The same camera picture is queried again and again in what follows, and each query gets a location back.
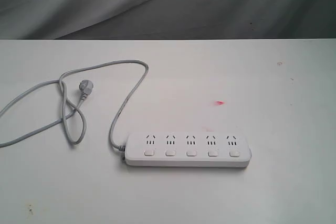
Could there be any grey backdrop cloth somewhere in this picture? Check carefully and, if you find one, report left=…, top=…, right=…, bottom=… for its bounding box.
left=1, top=0, right=335, bottom=40

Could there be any white five-socket power strip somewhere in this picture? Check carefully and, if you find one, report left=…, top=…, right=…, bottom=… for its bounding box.
left=124, top=132, right=252, bottom=168

